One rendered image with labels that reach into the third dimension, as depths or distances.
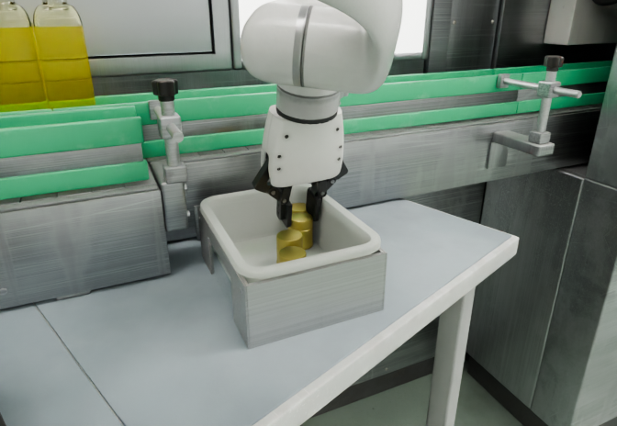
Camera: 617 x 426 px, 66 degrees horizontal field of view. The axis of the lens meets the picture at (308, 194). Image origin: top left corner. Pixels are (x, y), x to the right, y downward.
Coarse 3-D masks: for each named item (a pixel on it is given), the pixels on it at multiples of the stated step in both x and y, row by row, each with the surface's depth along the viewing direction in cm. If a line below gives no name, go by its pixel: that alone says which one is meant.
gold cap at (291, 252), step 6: (288, 246) 58; (294, 246) 58; (282, 252) 57; (288, 252) 57; (294, 252) 57; (300, 252) 57; (306, 252) 57; (282, 258) 56; (288, 258) 56; (294, 258) 56
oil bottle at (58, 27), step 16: (48, 16) 59; (64, 16) 60; (48, 32) 59; (64, 32) 60; (80, 32) 61; (48, 48) 60; (64, 48) 61; (80, 48) 61; (48, 64) 60; (64, 64) 61; (80, 64) 62; (48, 80) 61; (64, 80) 62; (80, 80) 63; (48, 96) 62; (64, 96) 62; (80, 96) 63
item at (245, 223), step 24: (240, 192) 68; (216, 216) 66; (240, 216) 68; (264, 216) 70; (336, 216) 63; (240, 240) 69; (264, 240) 69; (336, 240) 63; (360, 240) 57; (240, 264) 49; (264, 264) 63; (288, 264) 49; (312, 264) 50
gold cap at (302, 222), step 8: (296, 216) 66; (304, 216) 66; (296, 224) 65; (304, 224) 65; (312, 224) 66; (304, 232) 65; (312, 232) 67; (304, 240) 66; (312, 240) 67; (304, 248) 66
